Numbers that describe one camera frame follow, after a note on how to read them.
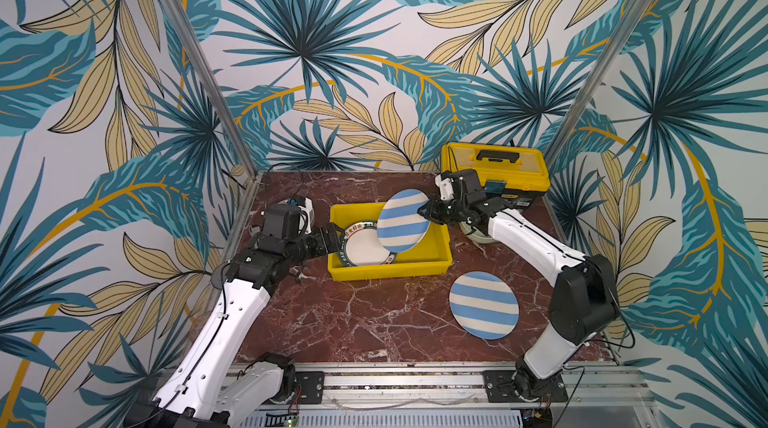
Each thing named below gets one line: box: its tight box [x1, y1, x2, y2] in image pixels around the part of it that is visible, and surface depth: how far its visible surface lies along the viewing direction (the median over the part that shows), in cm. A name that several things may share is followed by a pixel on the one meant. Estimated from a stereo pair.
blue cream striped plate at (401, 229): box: [377, 189, 431, 254], surface depth 92 cm
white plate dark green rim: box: [339, 220, 397, 267], surface depth 97 cm
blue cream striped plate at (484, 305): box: [449, 271, 520, 341], surface depth 90 cm
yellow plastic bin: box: [328, 202, 453, 282], surface depth 94 cm
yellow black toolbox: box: [441, 142, 550, 208], surface depth 102 cm
